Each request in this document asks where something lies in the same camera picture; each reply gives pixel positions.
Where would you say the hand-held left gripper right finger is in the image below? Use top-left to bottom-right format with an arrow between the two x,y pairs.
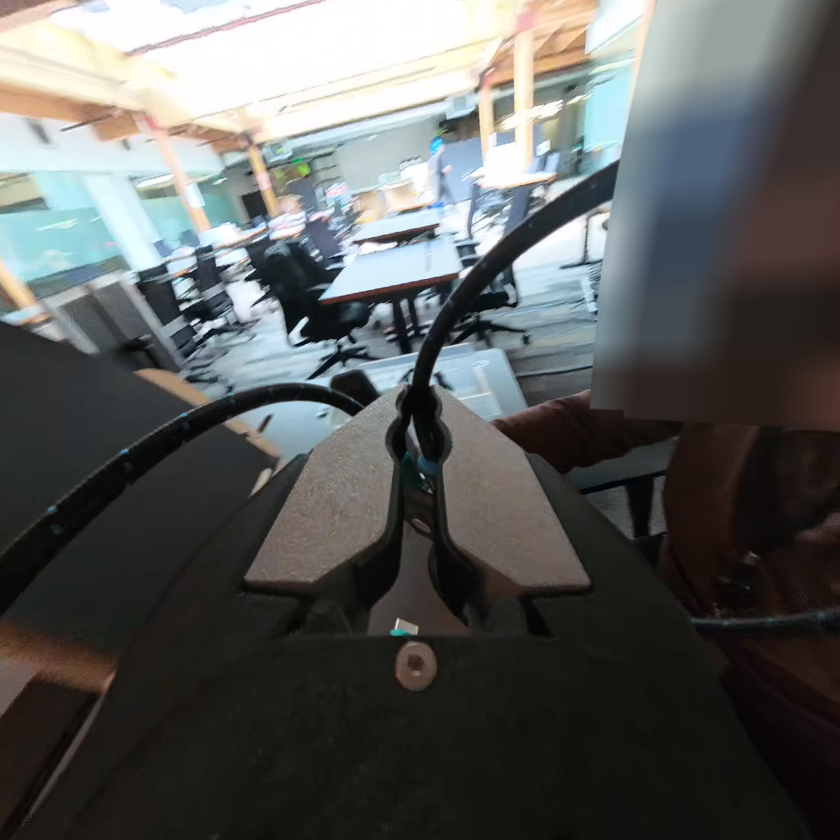
430,386 -> 593,621

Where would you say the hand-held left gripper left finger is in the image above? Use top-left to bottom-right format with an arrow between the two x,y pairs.
243,387 -> 411,608

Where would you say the clear plastic bin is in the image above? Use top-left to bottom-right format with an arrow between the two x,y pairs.
308,346 -> 527,424

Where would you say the black braided hdmi cable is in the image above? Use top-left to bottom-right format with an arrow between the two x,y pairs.
0,159 -> 840,641

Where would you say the black chair with jacket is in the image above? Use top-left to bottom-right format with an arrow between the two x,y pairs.
262,239 -> 382,378

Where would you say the white top desk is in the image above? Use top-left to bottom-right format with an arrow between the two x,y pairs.
320,235 -> 464,355

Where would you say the black monitor with white base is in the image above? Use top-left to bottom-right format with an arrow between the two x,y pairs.
0,320 -> 280,729

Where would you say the person's upper body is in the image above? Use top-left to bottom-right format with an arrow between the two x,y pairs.
659,423 -> 840,840

